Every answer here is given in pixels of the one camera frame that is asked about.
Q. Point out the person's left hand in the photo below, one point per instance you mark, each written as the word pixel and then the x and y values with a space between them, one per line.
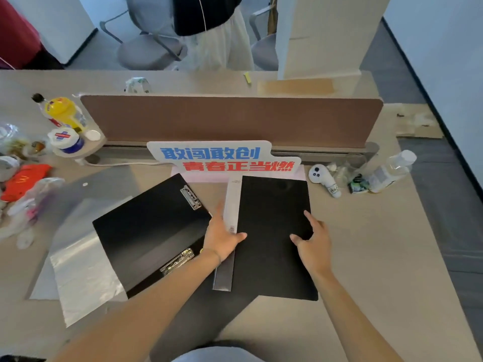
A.
pixel 219 239

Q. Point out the person's right hand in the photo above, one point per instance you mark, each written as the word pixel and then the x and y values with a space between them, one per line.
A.
pixel 316 252

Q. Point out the person's left thumb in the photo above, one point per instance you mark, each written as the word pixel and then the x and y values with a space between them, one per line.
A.
pixel 219 214

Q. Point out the person's right thumb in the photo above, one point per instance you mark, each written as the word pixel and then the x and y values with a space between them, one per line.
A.
pixel 296 239

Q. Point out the long white grey strip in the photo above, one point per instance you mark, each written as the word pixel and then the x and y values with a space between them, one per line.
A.
pixel 231 207

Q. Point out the plain black board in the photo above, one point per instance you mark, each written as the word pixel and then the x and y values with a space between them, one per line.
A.
pixel 271 222

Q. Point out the person's right forearm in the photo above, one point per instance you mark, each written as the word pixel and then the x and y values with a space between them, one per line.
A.
pixel 351 320

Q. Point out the person's left forearm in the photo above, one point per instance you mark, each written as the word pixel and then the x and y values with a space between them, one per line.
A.
pixel 151 309

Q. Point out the white sign blue red letters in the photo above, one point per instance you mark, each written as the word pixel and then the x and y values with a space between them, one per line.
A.
pixel 226 158

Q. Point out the white toy figure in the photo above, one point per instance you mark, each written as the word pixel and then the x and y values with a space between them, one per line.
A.
pixel 323 177

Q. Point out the black clipboard with metal clips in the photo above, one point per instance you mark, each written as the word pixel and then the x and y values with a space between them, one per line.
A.
pixel 151 226

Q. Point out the small green black packet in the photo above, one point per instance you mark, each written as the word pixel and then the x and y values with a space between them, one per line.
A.
pixel 357 184

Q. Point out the crumpled clear wrapper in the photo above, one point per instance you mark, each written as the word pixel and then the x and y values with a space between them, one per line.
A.
pixel 345 169

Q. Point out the brown desk divider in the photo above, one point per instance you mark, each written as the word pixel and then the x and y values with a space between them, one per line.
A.
pixel 226 120

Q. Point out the clear water bottle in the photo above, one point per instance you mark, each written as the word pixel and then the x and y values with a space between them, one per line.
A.
pixel 390 171

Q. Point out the grey sheet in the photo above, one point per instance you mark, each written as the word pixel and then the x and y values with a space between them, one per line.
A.
pixel 90 184

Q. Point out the yellow highlighter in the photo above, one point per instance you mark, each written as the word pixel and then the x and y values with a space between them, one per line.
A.
pixel 247 78

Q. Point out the person's white shirt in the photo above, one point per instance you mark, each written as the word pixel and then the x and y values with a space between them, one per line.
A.
pixel 217 355

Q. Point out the round beige shelf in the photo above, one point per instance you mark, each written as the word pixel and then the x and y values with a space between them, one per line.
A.
pixel 92 146

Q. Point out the brown cardboard piece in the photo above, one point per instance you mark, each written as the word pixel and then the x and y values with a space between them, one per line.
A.
pixel 296 87

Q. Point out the small white cap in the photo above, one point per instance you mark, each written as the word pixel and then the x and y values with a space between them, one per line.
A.
pixel 93 135

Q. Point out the clear plastic sleeve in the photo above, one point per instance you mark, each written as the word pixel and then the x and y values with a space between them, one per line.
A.
pixel 81 275

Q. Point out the clear crumpled plastic bag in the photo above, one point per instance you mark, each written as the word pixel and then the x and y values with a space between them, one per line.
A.
pixel 137 85

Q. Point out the white jar blue label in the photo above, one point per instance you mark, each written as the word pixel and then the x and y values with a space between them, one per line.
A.
pixel 67 140

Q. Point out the grey office chair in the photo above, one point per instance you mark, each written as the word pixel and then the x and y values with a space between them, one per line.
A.
pixel 264 48
pixel 151 45

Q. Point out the yellow bottle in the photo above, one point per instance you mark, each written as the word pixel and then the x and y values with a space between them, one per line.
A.
pixel 64 111

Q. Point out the white plastic bag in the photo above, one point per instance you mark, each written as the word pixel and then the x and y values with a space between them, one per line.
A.
pixel 30 207

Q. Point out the red orange paper bag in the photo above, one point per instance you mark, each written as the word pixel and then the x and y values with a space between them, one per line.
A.
pixel 24 180

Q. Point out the black-capped bottle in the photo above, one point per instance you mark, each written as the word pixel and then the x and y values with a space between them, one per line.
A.
pixel 39 101

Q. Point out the clear snack packaging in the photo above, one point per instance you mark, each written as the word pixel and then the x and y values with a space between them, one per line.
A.
pixel 17 143

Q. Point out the red fabric item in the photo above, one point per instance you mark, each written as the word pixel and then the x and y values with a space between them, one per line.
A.
pixel 17 33

